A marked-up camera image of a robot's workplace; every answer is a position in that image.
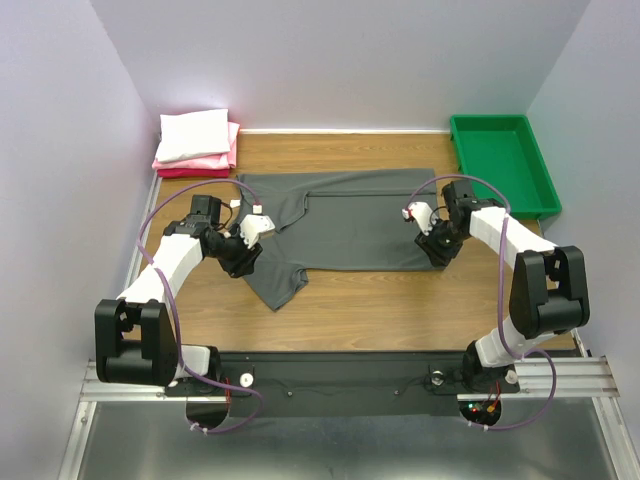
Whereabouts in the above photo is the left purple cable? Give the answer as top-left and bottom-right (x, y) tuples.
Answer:
(137, 179), (266, 435)

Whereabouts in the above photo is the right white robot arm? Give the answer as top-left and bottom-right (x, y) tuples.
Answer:
(402, 175), (590, 390)

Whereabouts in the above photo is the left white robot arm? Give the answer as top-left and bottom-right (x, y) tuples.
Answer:
(94, 195), (275, 394)

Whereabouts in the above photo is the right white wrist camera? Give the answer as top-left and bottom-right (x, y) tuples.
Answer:
(401, 202), (434, 236)

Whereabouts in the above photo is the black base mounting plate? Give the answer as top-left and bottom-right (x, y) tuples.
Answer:
(163, 351), (521, 419)

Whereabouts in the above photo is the dark grey t-shirt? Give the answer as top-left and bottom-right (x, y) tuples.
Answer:
(237, 168), (437, 311)

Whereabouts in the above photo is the green plastic tray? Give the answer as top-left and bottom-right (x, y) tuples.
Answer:
(450, 115), (562, 220)

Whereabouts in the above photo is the white folded t-shirt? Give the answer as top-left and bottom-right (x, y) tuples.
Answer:
(155, 109), (231, 163)

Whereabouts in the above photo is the pink folded t-shirt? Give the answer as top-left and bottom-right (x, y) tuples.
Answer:
(152, 122), (240, 170)

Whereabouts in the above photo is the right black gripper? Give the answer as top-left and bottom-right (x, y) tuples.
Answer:
(413, 216), (467, 267)

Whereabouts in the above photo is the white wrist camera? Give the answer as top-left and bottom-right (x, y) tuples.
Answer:
(401, 202), (434, 236)
(239, 204), (276, 249)

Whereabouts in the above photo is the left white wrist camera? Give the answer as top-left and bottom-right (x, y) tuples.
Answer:
(239, 204), (276, 249)

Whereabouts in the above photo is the red folded t-shirt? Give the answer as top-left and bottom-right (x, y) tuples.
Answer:
(156, 168), (231, 179)

